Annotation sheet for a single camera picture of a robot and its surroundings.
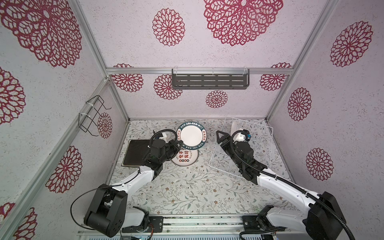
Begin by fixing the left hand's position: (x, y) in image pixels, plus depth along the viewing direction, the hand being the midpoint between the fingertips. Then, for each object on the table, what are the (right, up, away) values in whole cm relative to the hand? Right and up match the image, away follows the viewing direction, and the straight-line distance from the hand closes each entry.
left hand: (183, 143), depth 84 cm
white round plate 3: (+33, +9, +15) cm, 37 cm away
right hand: (+18, +6, -8) cm, 21 cm away
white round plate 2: (+5, +5, +4) cm, 8 cm away
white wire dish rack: (+58, +6, +30) cm, 66 cm away
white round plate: (+1, -10, +14) cm, 18 cm away
